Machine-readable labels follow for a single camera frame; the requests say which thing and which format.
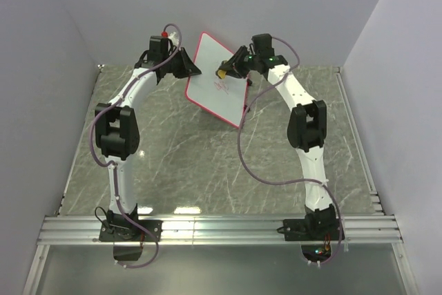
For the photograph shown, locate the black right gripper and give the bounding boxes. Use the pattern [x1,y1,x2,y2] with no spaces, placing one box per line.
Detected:
[218,46,258,80]

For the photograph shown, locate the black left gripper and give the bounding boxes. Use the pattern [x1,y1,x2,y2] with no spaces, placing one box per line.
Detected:
[164,48,202,80]

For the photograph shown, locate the yellow bone-shaped eraser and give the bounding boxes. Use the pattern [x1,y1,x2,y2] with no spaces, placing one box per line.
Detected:
[215,69,227,79]

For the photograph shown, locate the pink framed whiteboard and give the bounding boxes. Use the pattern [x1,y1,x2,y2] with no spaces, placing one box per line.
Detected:
[185,32,248,128]

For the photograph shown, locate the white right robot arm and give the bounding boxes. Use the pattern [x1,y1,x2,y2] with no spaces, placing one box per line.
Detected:
[215,33,339,240]

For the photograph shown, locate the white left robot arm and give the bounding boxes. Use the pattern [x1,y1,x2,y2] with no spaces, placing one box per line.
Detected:
[89,45,201,241]

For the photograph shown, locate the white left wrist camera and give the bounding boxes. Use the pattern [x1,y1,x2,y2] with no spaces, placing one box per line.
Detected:
[161,31,181,47]

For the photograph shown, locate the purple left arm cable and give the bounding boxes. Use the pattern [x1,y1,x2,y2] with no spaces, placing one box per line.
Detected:
[88,23,184,270]

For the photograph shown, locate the aluminium right side rail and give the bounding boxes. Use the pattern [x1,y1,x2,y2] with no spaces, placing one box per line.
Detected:
[334,66,419,294]

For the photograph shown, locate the aluminium rail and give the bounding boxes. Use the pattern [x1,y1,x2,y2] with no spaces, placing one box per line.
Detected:
[334,66,419,294]
[37,214,403,245]

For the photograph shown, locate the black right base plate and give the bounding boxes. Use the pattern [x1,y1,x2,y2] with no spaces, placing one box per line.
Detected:
[276,218,345,242]

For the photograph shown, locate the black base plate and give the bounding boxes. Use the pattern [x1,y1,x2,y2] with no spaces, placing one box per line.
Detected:
[98,220,162,242]
[276,218,345,242]

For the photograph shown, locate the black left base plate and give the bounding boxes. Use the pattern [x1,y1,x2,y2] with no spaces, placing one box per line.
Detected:
[98,220,162,242]

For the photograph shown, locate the aluminium front rail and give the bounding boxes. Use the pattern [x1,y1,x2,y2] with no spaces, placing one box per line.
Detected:
[37,214,403,245]

